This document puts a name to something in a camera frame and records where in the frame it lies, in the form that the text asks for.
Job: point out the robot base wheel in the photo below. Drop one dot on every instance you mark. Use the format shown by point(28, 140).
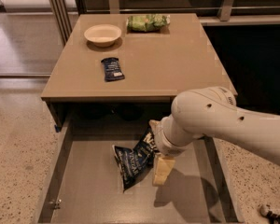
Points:
point(273, 214)

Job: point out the metal railing frame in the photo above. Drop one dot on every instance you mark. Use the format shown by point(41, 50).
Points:
point(211, 12)

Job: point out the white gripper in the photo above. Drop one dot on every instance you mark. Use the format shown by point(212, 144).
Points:
point(162, 141)

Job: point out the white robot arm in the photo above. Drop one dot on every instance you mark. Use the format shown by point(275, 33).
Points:
point(212, 112)

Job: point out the open grey top drawer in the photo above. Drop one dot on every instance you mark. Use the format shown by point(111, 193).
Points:
point(84, 184)

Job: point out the small dark blue snack packet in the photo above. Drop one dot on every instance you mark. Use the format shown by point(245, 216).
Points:
point(112, 69)

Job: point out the grey cabinet with counter top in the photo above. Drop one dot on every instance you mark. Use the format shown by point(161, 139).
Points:
point(157, 66)

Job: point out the blue Kettle chip bag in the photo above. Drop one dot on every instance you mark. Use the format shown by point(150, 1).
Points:
point(133, 162)

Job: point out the green chip bag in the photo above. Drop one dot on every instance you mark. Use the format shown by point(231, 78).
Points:
point(147, 23)

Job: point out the white paper bowl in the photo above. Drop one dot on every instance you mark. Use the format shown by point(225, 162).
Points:
point(103, 35)

